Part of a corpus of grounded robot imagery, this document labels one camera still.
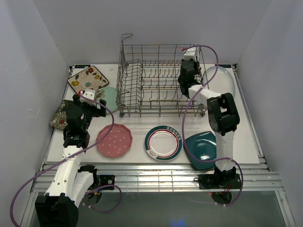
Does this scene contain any dark teal square plate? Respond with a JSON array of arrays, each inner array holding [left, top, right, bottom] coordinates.
[[185, 131, 217, 170]]

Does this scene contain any grey wire dish rack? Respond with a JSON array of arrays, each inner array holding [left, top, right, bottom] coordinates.
[[116, 34, 206, 117]]

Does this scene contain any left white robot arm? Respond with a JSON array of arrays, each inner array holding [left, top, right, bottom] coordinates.
[[35, 89, 107, 227]]

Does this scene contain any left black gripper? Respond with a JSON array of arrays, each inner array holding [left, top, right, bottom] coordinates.
[[73, 95, 106, 131]]

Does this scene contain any mint green flower plate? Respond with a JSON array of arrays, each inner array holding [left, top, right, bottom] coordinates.
[[96, 87, 118, 112]]

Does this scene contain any white oval plate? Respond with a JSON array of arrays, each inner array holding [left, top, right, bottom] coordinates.
[[203, 66, 236, 98]]

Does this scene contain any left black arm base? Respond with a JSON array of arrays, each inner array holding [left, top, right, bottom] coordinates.
[[78, 165, 115, 190]]

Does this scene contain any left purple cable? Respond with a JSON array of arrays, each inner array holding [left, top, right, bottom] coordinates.
[[9, 91, 123, 227]]

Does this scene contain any pink polka dot plate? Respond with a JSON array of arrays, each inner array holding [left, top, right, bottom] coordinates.
[[96, 123, 133, 158]]

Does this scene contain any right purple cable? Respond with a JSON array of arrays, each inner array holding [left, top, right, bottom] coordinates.
[[181, 44, 244, 208]]

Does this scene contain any purple cable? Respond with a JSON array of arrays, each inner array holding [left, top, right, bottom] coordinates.
[[9, 91, 123, 227], [181, 44, 244, 208]]

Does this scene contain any dark square floral plate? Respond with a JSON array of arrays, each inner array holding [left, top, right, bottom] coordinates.
[[49, 100, 72, 130]]

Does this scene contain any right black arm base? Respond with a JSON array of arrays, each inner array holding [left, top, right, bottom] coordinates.
[[194, 170, 242, 189]]

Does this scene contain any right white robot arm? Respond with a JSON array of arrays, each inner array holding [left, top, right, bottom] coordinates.
[[178, 59, 240, 188]]

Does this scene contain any round teal rimmed plate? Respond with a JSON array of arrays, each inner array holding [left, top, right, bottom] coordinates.
[[144, 125, 183, 162]]

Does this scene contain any cream square floral plate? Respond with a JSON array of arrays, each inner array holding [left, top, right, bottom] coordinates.
[[67, 66, 109, 93]]

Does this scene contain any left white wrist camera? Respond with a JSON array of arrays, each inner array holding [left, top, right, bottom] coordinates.
[[78, 89, 96, 105]]

